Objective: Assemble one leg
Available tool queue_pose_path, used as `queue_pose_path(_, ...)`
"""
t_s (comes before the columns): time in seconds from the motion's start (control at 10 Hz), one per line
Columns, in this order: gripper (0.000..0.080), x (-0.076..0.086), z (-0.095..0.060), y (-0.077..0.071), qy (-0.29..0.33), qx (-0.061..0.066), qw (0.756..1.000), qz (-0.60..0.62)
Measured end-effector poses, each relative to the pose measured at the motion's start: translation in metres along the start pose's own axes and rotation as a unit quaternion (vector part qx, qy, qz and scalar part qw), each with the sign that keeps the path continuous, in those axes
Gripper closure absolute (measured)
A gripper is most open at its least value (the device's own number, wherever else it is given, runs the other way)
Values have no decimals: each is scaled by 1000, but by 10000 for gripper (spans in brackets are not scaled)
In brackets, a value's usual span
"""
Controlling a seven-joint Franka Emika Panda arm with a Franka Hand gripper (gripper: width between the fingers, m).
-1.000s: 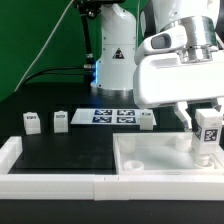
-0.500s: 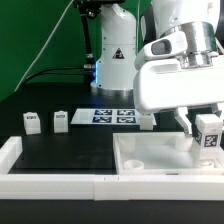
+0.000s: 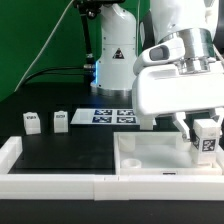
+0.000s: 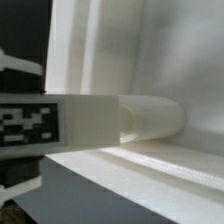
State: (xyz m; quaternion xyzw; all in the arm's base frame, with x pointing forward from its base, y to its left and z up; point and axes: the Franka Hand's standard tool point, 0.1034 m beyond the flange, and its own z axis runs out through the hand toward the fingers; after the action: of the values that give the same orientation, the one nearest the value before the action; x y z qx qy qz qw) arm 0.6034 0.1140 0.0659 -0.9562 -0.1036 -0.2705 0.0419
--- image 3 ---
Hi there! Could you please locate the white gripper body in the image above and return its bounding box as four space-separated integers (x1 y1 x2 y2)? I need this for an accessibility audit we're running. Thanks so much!
132 62 224 118

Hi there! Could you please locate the white square tabletop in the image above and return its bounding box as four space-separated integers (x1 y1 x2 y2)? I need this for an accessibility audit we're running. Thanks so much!
114 132 223 175

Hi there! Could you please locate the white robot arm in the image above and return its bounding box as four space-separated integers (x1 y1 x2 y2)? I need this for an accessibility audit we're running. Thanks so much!
91 0 224 139

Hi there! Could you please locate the white sheet with markers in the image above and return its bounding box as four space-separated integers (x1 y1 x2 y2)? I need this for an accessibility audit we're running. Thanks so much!
70 108 157 127

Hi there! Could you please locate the white U-shaped fence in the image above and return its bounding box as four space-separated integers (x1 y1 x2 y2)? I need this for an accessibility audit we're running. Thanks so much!
0 137 224 201

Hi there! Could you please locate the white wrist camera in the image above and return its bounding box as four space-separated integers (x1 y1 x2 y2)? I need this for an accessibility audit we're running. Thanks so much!
133 37 185 75

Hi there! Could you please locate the white cable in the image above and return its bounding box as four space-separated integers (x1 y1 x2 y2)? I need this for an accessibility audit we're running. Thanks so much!
13 0 75 93

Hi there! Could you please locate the black cable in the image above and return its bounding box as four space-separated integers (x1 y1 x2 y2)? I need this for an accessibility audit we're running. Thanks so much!
23 67 93 86

